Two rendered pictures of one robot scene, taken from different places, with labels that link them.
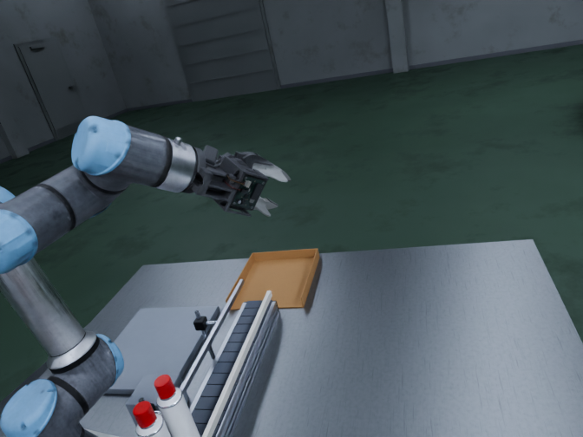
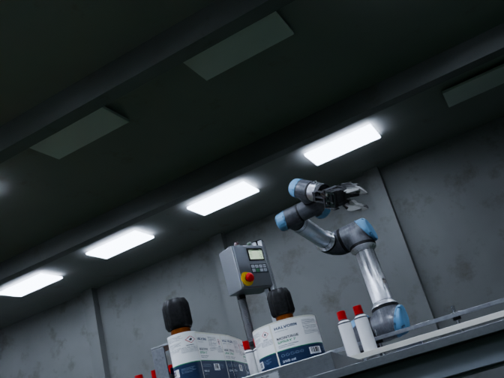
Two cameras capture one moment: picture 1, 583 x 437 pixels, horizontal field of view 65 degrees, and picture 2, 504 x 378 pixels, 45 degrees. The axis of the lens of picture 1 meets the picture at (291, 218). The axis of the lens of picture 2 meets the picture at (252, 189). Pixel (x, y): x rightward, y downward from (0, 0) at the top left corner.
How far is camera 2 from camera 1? 217 cm
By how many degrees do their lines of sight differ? 94
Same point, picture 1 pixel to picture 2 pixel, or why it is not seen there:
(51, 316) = (370, 282)
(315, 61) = not seen: outside the picture
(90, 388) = (376, 324)
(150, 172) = (302, 194)
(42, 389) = not seen: hidden behind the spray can
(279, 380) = not seen: hidden behind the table
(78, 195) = (300, 206)
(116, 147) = (292, 187)
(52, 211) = (291, 211)
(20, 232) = (280, 217)
